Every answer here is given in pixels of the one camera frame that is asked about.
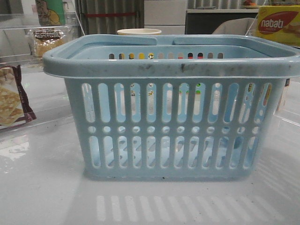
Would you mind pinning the light blue plastic basket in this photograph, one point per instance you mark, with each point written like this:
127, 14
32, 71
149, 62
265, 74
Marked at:
172, 106

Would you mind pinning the dark counter cabinet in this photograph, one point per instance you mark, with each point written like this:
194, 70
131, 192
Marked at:
205, 21

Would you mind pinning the clear acrylic display shelf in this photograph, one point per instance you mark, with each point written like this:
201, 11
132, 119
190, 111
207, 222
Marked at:
24, 38

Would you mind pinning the grey upholstered chair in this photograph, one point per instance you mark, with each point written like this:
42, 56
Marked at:
236, 27

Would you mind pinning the maroon cracker snack packet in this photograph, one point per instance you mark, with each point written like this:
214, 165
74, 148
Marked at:
15, 109

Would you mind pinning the green cartoon snack can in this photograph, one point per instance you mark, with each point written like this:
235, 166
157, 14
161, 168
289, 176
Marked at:
50, 12

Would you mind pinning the plate of fruit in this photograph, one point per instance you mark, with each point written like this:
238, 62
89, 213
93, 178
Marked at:
249, 4

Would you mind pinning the yellow nabati wafer box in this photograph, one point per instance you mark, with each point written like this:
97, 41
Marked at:
279, 24

